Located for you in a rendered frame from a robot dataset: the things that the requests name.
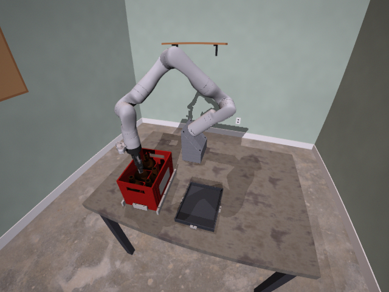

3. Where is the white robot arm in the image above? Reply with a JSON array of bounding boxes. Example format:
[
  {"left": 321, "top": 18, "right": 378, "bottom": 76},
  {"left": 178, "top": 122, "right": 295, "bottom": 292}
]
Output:
[{"left": 114, "top": 46, "right": 236, "bottom": 154}]

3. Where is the red bottle crate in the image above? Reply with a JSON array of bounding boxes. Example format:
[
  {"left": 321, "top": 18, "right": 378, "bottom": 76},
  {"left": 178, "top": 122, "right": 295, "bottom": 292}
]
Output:
[{"left": 117, "top": 150, "right": 173, "bottom": 211}]

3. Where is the brown glass bottle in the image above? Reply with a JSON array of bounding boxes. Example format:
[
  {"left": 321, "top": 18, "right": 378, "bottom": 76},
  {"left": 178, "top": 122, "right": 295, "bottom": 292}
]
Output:
[
  {"left": 142, "top": 154, "right": 154, "bottom": 170},
  {"left": 144, "top": 179, "right": 153, "bottom": 187},
  {"left": 128, "top": 175, "right": 141, "bottom": 192},
  {"left": 150, "top": 167, "right": 159, "bottom": 183},
  {"left": 134, "top": 166, "right": 148, "bottom": 182}
]

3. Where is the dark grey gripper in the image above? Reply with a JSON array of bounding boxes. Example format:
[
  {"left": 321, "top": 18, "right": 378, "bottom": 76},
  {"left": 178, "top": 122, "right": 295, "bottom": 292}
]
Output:
[{"left": 126, "top": 143, "right": 143, "bottom": 173}]

